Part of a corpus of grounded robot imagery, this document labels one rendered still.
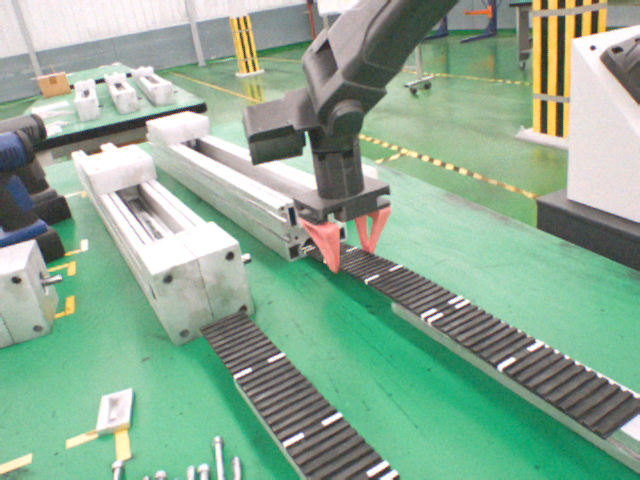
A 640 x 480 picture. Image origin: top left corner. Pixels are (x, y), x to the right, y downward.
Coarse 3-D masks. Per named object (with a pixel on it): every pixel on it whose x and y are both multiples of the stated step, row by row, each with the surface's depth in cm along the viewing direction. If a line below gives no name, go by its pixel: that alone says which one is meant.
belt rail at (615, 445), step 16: (416, 320) 54; (432, 336) 53; (528, 336) 46; (464, 352) 49; (480, 368) 47; (512, 384) 44; (528, 400) 43; (560, 416) 40; (576, 432) 39; (624, 432) 35; (608, 448) 37; (624, 448) 36; (624, 464) 36
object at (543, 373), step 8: (544, 360) 43; (552, 360) 42; (560, 360) 42; (568, 360) 42; (536, 368) 42; (544, 368) 42; (552, 368) 41; (560, 368) 41; (568, 368) 41; (520, 376) 41; (528, 376) 41; (536, 376) 41; (544, 376) 41; (552, 376) 41; (520, 384) 41; (528, 384) 40; (536, 384) 40; (544, 384) 40
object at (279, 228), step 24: (216, 144) 111; (168, 168) 125; (192, 168) 105; (216, 168) 93; (240, 168) 101; (264, 168) 90; (288, 168) 86; (216, 192) 94; (240, 192) 82; (264, 192) 77; (288, 192) 84; (240, 216) 86; (264, 216) 76; (288, 216) 71; (264, 240) 80; (288, 240) 73
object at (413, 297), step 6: (420, 288) 55; (426, 288) 55; (432, 288) 55; (438, 288) 55; (408, 294) 55; (414, 294) 55; (420, 294) 54; (426, 294) 54; (432, 294) 54; (396, 300) 54; (402, 300) 54; (408, 300) 54; (414, 300) 53; (420, 300) 54; (402, 306) 54; (408, 306) 53
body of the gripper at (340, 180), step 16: (320, 160) 60; (336, 160) 59; (352, 160) 59; (320, 176) 60; (336, 176) 59; (352, 176) 60; (368, 176) 66; (320, 192) 62; (336, 192) 60; (352, 192) 60; (368, 192) 61; (384, 192) 63; (320, 208) 59; (336, 208) 60
